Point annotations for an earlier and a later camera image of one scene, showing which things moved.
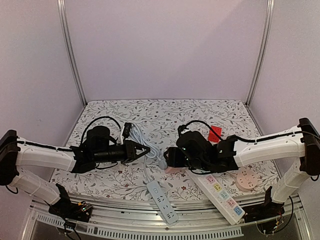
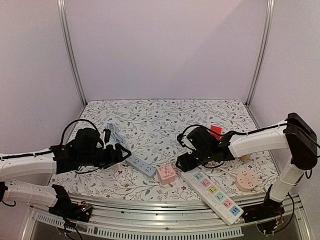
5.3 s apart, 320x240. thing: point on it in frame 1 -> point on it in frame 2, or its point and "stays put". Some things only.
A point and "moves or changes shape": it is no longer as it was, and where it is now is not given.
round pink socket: (246, 179) stays put
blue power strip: (166, 207) -> (142, 167)
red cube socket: (212, 136) stays put
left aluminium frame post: (65, 38) stays put
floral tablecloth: (164, 120) stays put
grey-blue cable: (136, 134) -> (117, 137)
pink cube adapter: (169, 170) moves or changes shape
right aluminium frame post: (267, 23) stays put
